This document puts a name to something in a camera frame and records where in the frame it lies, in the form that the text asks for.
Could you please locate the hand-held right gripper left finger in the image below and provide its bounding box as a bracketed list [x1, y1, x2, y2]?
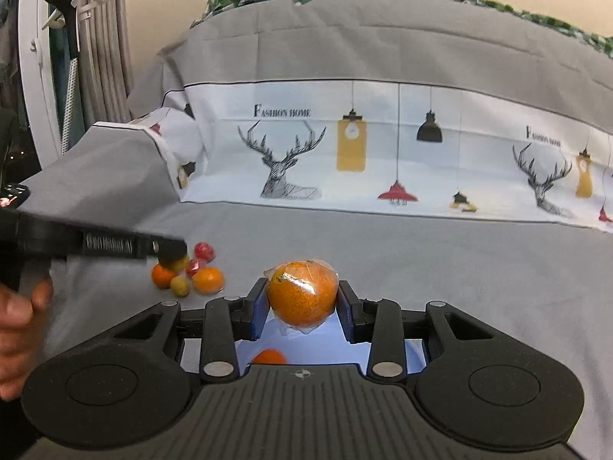
[112, 278, 269, 385]

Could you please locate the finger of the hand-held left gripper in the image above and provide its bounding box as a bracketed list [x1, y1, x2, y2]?
[67, 224, 187, 266]

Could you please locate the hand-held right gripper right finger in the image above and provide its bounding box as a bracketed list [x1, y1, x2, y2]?
[336, 282, 489, 384]

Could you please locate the small orange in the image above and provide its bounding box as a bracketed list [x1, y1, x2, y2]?
[151, 264, 179, 289]
[192, 267, 225, 296]
[252, 349, 288, 366]

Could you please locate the plastic-wrapped large orange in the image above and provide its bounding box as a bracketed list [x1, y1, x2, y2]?
[264, 260, 340, 336]

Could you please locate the light blue plate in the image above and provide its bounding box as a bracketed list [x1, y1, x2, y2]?
[179, 319, 427, 375]

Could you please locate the person's left hand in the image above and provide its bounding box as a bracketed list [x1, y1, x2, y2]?
[0, 278, 54, 401]

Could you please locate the grey printed pillow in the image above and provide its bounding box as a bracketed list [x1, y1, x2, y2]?
[19, 108, 208, 231]

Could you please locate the grey bed sheet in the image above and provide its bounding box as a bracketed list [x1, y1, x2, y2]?
[14, 196, 613, 460]

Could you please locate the striped pole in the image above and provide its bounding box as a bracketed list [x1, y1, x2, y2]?
[61, 56, 78, 155]

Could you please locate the grey curtain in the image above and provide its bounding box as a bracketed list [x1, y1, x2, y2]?
[77, 0, 134, 125]

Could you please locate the grey quilt with deer print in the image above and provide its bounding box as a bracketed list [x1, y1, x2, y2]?
[127, 0, 613, 235]

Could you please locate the white window frame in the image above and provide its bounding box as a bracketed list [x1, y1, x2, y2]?
[16, 0, 65, 169]

